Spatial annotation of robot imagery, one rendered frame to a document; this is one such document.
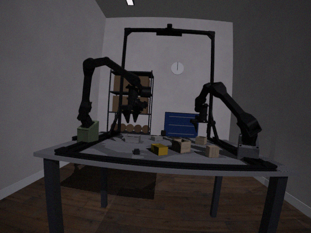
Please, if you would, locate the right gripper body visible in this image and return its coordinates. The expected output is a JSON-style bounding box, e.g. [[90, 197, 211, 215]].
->
[[120, 96, 143, 112]]

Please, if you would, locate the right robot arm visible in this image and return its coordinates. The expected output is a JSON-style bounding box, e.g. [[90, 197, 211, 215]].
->
[[77, 57, 151, 128]]

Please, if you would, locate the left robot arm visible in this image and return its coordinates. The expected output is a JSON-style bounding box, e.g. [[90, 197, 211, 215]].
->
[[194, 82, 262, 146]]

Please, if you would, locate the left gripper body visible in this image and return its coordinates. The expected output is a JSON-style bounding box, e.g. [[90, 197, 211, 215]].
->
[[190, 113, 216, 125]]

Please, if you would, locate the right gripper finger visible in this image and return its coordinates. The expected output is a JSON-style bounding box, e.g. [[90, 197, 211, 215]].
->
[[122, 111, 132, 123], [132, 111, 141, 122]]

